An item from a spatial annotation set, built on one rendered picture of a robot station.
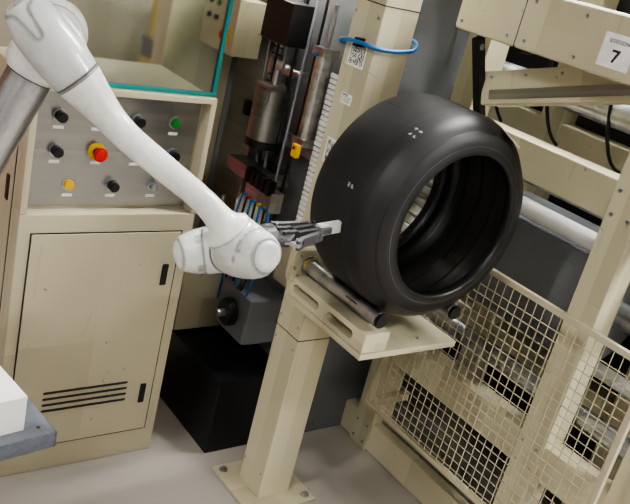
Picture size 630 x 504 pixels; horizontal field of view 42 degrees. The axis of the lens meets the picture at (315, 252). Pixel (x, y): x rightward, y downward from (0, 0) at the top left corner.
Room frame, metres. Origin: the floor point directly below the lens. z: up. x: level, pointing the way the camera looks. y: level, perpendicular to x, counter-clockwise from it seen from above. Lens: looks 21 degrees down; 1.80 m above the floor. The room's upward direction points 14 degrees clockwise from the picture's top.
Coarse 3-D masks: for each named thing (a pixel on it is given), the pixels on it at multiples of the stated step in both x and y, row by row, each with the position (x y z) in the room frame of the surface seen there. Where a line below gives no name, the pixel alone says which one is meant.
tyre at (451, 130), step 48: (432, 96) 2.21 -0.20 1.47; (336, 144) 2.09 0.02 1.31; (384, 144) 1.99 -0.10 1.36; (432, 144) 1.98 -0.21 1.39; (480, 144) 2.06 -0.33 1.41; (336, 192) 2.00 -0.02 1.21; (384, 192) 1.92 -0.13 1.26; (432, 192) 2.42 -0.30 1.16; (480, 192) 2.37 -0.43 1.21; (336, 240) 1.98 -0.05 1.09; (384, 240) 1.91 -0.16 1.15; (432, 240) 2.39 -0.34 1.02; (480, 240) 2.31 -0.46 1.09; (384, 288) 1.95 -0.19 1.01; (432, 288) 2.22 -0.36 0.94
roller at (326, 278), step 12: (312, 264) 2.22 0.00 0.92; (312, 276) 2.20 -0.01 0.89; (324, 276) 2.16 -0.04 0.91; (336, 288) 2.11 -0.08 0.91; (348, 288) 2.10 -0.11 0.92; (348, 300) 2.07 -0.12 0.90; (360, 300) 2.05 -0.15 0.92; (360, 312) 2.03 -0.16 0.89; (372, 312) 2.00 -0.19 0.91; (372, 324) 1.99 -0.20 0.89; (384, 324) 2.00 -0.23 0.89
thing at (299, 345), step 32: (384, 0) 2.31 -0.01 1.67; (416, 0) 2.37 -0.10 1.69; (352, 32) 2.39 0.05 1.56; (384, 32) 2.32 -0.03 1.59; (384, 64) 2.34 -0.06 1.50; (352, 96) 2.34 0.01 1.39; (384, 96) 2.36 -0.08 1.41; (320, 160) 2.39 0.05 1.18; (288, 288) 2.39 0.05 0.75; (288, 320) 2.36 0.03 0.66; (288, 352) 2.33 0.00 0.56; (320, 352) 2.37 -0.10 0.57; (288, 384) 2.31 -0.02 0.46; (256, 416) 2.39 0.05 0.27; (288, 416) 2.33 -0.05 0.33; (256, 448) 2.36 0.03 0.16; (288, 448) 2.36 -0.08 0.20; (256, 480) 2.33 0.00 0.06; (288, 480) 2.38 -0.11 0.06
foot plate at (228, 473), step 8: (224, 464) 2.44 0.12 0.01; (232, 464) 2.45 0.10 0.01; (240, 464) 2.46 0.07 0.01; (216, 472) 2.39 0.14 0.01; (224, 472) 2.40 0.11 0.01; (232, 472) 2.41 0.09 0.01; (224, 480) 2.35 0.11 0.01; (232, 480) 2.36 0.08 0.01; (240, 480) 2.37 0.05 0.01; (296, 480) 2.45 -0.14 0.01; (232, 488) 2.32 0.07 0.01; (240, 488) 2.33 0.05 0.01; (248, 488) 2.34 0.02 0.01; (288, 488) 2.40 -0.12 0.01; (296, 488) 2.41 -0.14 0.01; (304, 488) 2.42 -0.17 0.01; (240, 496) 2.29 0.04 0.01; (248, 496) 2.30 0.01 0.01; (264, 496) 2.32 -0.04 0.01; (272, 496) 2.33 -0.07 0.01; (280, 496) 2.34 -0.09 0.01; (288, 496) 2.35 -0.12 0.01; (296, 496) 2.37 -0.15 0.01; (304, 496) 2.37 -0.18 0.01; (312, 496) 2.39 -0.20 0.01
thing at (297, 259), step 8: (304, 248) 2.25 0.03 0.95; (312, 248) 2.26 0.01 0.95; (296, 256) 2.22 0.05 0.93; (304, 256) 2.23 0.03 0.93; (312, 256) 2.25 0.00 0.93; (288, 264) 2.23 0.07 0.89; (296, 264) 2.22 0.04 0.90; (288, 272) 2.22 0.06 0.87; (296, 272) 2.23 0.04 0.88; (304, 272) 2.24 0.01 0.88
